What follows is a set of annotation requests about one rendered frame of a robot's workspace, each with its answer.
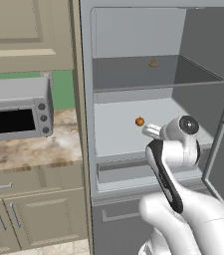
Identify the grey freezer drawer front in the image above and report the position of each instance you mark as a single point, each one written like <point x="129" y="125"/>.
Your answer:
<point x="116" y="235"/>

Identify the beige drawer front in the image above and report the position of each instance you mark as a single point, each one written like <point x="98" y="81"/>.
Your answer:
<point x="34" y="179"/>

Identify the dark toaster oven knob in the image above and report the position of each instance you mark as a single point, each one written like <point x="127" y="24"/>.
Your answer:
<point x="44" y="118"/>
<point x="41" y="106"/>
<point x="45" y="129"/>

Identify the beige tall side panel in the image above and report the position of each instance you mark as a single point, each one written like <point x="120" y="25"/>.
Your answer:
<point x="82" y="132"/>

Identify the silver toaster oven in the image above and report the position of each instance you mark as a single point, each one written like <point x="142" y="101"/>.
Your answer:
<point x="14" y="91"/>

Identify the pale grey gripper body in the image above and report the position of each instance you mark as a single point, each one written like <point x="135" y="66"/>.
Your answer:
<point x="152" y="130"/>

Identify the grey fridge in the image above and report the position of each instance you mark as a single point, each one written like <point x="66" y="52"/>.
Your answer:
<point x="133" y="30"/>

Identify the red orange round fruit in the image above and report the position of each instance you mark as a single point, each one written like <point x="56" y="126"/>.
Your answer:
<point x="139" y="121"/>

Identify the grey fridge crisper drawer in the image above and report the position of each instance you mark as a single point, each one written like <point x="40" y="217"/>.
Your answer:
<point x="123" y="172"/>

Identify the beige wall cupboard door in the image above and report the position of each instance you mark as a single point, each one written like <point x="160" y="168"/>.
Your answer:
<point x="24" y="30"/>

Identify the small brown food item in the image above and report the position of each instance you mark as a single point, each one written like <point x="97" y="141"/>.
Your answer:
<point x="153" y="63"/>

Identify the grey glass fridge shelf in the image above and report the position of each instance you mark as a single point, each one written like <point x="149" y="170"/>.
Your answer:
<point x="133" y="74"/>

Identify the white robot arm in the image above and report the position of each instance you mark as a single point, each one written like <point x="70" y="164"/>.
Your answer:
<point x="196" y="219"/>

